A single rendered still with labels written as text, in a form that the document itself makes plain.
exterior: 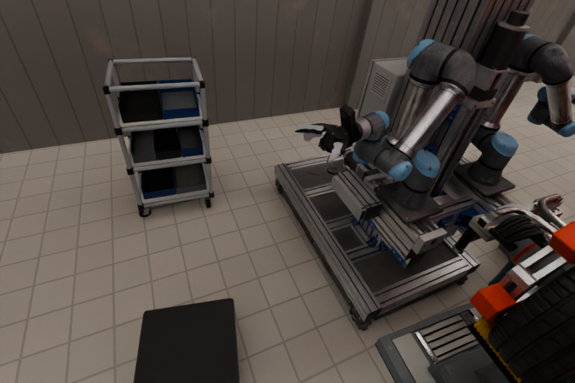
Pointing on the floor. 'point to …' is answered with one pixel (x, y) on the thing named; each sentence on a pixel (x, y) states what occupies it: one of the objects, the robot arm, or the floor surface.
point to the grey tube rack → (163, 135)
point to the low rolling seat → (189, 344)
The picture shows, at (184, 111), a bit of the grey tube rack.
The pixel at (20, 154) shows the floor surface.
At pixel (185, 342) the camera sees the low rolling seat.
